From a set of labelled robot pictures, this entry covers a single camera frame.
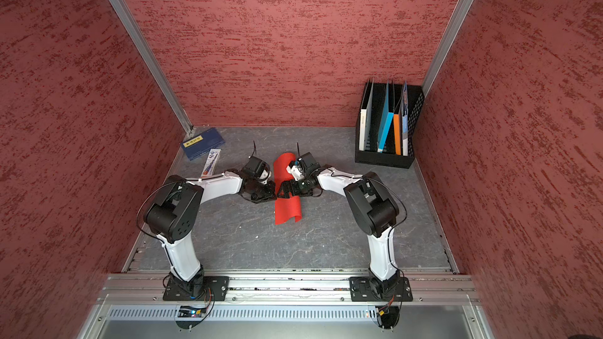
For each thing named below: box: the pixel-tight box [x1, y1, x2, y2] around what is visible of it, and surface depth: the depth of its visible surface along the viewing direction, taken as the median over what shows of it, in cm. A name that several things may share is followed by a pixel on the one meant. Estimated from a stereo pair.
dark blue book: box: [181, 127, 226, 161], surface depth 116 cm
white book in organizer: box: [358, 78, 374, 151], surface depth 94 cm
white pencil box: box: [201, 148, 222, 178], surface depth 108 cm
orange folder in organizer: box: [393, 113, 402, 156], surface depth 94 cm
